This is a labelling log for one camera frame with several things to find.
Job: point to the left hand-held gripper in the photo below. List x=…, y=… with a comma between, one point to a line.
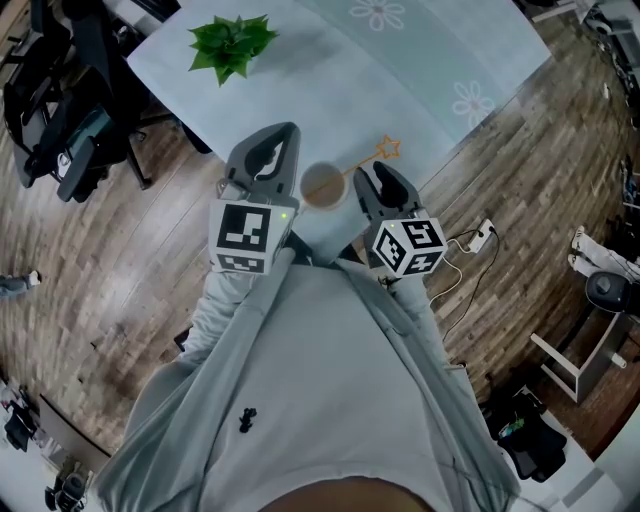
x=240, y=230

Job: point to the white and black round device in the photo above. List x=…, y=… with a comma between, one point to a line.
x=600, y=25

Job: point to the white wooden stool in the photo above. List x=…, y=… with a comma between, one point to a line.
x=590, y=360

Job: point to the black office chair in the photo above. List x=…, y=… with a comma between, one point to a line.
x=85, y=140

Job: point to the light blue floral tablecloth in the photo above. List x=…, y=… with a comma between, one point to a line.
x=325, y=90

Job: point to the white power strip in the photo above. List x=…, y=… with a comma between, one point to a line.
x=481, y=235

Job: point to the green plant in white pot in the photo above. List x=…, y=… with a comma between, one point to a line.
x=230, y=45

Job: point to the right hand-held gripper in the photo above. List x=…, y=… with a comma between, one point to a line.
x=410, y=245

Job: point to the person's left forearm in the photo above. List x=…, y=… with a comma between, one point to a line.
x=220, y=300

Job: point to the person's right forearm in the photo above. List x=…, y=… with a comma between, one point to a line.
x=417, y=305

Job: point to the small black box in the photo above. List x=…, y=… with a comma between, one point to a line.
x=182, y=340

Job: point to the orange star stirrer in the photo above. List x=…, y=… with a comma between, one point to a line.
x=360, y=162

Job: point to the black bag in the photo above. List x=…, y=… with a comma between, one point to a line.
x=532, y=440

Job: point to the white cup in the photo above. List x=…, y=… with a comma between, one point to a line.
x=330, y=205

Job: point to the person's torso in gray clothing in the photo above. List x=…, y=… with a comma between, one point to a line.
x=310, y=375

